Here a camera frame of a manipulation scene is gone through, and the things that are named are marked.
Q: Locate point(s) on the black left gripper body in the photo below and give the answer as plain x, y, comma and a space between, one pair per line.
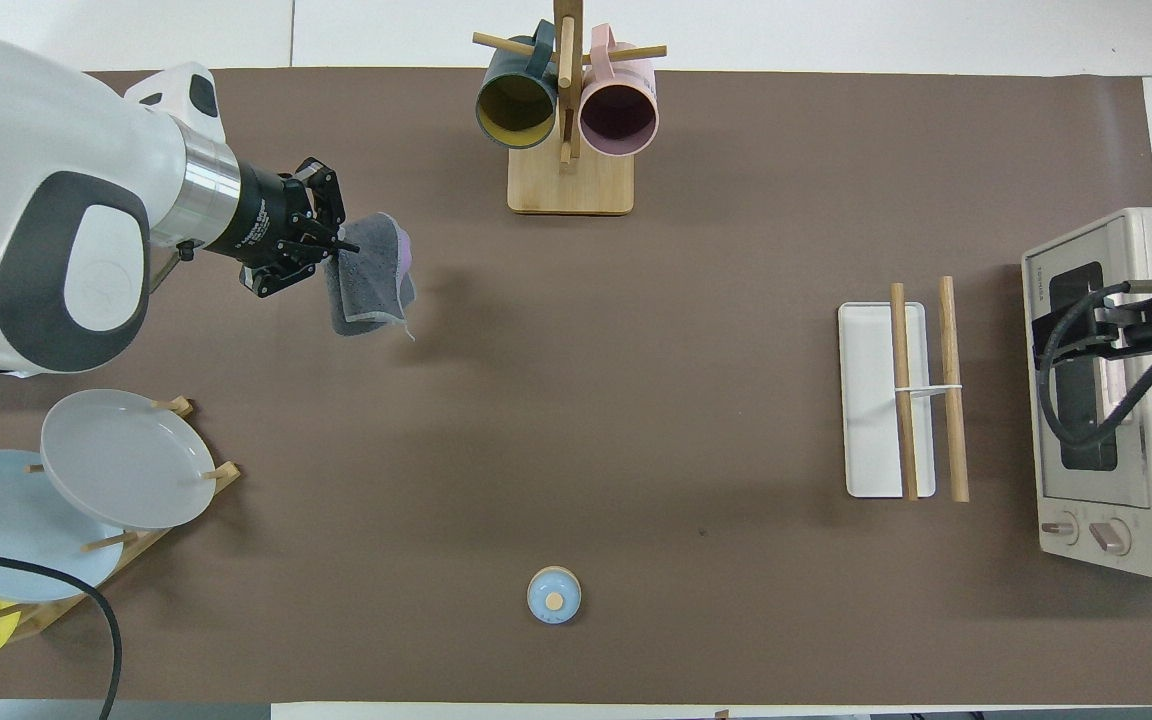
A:
261, 215

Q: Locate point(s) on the purple and grey towel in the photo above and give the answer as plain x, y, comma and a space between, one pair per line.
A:
366, 275

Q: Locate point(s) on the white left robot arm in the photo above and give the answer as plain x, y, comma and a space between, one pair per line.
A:
46, 200

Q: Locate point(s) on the white towel rack wooden bars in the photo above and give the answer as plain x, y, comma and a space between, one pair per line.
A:
871, 400

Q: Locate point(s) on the wooden plate rack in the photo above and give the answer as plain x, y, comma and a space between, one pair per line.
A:
151, 545

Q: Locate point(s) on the dark teal mug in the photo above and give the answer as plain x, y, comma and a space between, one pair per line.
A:
516, 105

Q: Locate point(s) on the grey plate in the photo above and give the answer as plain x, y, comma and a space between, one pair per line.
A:
126, 460

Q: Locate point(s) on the wooden mug tree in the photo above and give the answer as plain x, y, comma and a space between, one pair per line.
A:
571, 185

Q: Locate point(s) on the pink mug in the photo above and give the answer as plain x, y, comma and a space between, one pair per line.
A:
618, 115

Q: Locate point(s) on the brown table mat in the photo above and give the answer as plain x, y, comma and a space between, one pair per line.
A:
586, 400

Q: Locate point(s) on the light blue plate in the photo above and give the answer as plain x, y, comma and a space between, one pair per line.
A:
6, 520

